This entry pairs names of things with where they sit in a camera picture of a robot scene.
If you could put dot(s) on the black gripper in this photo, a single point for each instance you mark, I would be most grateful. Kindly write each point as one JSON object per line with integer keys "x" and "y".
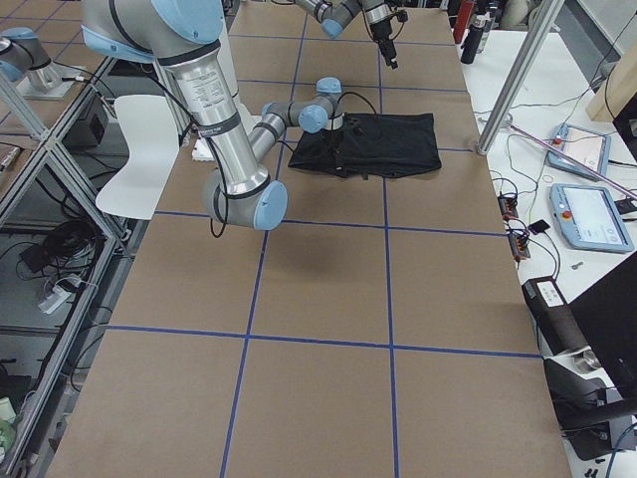
{"x": 382, "y": 30}
{"x": 331, "y": 138}

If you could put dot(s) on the black graphic t-shirt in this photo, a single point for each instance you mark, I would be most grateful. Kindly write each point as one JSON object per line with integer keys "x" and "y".
{"x": 389, "y": 146}

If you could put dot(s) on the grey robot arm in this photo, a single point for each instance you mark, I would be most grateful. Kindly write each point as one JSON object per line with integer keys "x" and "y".
{"x": 184, "y": 38}
{"x": 377, "y": 16}

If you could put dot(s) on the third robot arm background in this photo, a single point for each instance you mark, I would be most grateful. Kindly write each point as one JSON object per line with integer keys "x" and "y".
{"x": 25, "y": 61}

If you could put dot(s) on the black water bottle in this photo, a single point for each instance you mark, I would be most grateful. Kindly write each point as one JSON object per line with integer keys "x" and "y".
{"x": 473, "y": 39}

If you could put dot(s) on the red water bottle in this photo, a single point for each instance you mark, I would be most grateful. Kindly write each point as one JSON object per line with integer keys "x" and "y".
{"x": 462, "y": 20}

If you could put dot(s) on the white plastic chair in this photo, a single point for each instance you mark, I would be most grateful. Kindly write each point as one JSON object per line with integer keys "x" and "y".
{"x": 151, "y": 136}

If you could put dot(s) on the far teach pendant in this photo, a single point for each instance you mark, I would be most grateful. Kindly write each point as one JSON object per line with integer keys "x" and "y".
{"x": 586, "y": 146}

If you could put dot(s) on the teach pendant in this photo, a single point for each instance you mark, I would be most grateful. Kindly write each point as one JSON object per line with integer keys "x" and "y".
{"x": 588, "y": 218}
{"x": 586, "y": 146}

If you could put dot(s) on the near teach pendant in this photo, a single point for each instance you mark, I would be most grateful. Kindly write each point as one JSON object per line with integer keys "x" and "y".
{"x": 588, "y": 218}

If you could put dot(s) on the black box with label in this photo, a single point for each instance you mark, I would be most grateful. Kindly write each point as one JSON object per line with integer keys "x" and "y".
{"x": 553, "y": 315}

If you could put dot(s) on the black monitor right edge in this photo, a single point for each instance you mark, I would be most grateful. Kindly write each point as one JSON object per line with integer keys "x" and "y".
{"x": 606, "y": 315}

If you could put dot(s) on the white power strip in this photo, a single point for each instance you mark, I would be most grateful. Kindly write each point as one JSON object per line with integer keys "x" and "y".
{"x": 59, "y": 294}

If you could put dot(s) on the black stand base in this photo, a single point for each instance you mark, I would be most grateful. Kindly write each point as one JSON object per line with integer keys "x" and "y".
{"x": 592, "y": 417}

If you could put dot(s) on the aluminium frame post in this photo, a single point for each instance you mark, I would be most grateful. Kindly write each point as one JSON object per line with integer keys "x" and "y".
{"x": 548, "y": 10}

